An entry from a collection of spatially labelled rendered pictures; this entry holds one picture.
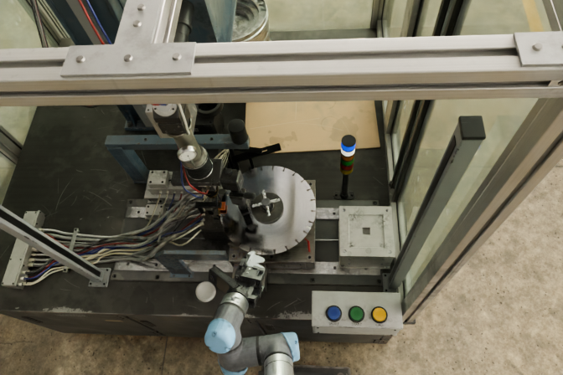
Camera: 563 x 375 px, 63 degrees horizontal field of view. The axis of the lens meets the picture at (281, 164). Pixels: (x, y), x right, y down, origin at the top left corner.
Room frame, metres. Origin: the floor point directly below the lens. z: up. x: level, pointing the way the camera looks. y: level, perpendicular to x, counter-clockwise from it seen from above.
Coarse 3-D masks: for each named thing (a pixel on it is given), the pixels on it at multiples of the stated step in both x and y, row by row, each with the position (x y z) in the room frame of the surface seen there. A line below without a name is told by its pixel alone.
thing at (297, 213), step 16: (256, 176) 0.77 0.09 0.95; (272, 176) 0.76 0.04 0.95; (288, 176) 0.75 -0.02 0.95; (256, 192) 0.71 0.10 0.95; (272, 192) 0.70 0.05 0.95; (288, 192) 0.69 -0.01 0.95; (304, 192) 0.68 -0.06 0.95; (288, 208) 0.62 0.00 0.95; (304, 208) 0.61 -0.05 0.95; (224, 224) 0.61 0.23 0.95; (240, 224) 0.60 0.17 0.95; (256, 224) 0.59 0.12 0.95; (272, 224) 0.58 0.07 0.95; (288, 224) 0.57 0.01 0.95; (304, 224) 0.56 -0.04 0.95; (240, 240) 0.54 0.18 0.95; (256, 240) 0.53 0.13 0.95; (272, 240) 0.52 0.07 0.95; (288, 240) 0.51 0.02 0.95
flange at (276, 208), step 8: (256, 200) 0.67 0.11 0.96; (280, 200) 0.66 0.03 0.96; (256, 208) 0.64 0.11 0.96; (264, 208) 0.63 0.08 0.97; (272, 208) 0.63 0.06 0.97; (280, 208) 0.63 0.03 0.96; (256, 216) 0.61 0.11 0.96; (264, 216) 0.61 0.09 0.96; (272, 216) 0.60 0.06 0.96; (280, 216) 0.60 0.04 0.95
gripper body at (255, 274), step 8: (240, 272) 0.39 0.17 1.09; (248, 272) 0.39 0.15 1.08; (256, 272) 0.39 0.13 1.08; (264, 272) 0.39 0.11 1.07; (240, 280) 0.37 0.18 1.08; (248, 280) 0.37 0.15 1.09; (256, 280) 0.36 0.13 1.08; (232, 288) 0.34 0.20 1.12; (240, 288) 0.35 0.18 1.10; (248, 288) 0.35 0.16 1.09; (256, 288) 0.34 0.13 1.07; (248, 296) 0.32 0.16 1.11; (256, 296) 0.32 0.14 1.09
